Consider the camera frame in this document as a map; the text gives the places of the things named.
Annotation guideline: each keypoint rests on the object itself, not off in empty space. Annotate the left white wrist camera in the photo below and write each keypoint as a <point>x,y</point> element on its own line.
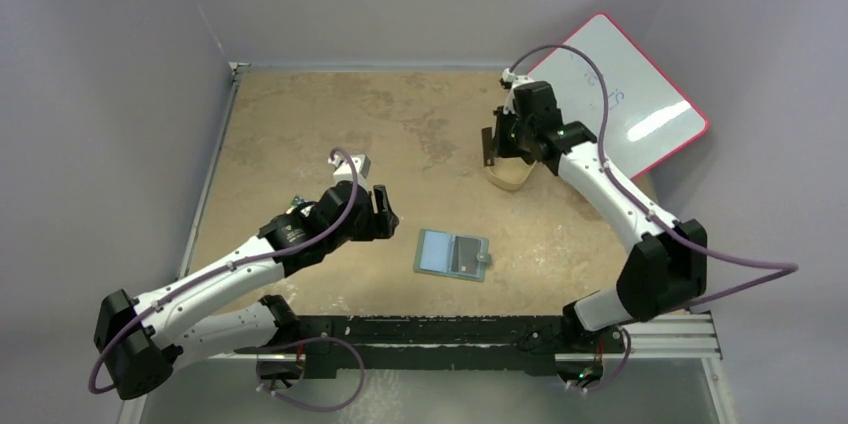
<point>357,166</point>

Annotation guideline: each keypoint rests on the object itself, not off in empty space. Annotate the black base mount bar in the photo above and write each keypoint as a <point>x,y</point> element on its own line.
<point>534,345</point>

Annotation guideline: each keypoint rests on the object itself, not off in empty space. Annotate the pink framed whiteboard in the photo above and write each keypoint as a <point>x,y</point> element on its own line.
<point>649,117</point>

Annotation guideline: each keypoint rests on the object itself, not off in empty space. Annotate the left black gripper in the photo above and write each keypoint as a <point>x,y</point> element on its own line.
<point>380,225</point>

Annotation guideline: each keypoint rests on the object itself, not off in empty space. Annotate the green card holder wallet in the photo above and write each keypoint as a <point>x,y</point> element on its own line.
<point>434,253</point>

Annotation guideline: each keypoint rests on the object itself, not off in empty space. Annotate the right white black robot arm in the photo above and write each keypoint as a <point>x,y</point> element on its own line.
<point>661,273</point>

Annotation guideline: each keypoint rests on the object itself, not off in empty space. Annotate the colourful marker pack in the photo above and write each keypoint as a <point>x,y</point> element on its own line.
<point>297,201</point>

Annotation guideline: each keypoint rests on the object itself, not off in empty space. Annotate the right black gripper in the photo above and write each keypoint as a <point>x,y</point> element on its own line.
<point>502,132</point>

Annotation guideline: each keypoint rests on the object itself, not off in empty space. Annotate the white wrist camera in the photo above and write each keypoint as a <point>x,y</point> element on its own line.
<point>357,166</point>
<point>510,81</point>

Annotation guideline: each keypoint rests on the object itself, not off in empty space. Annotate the beige oval tray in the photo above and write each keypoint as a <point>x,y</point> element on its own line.
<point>509,174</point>

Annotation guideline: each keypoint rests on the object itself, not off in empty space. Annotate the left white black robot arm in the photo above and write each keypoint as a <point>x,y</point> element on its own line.
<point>142,340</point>

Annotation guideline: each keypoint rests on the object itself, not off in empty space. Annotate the aluminium rail frame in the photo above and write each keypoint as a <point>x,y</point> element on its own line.
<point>548,245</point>

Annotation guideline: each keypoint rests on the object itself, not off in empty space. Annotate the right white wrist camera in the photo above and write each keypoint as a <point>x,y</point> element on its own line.
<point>510,81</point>

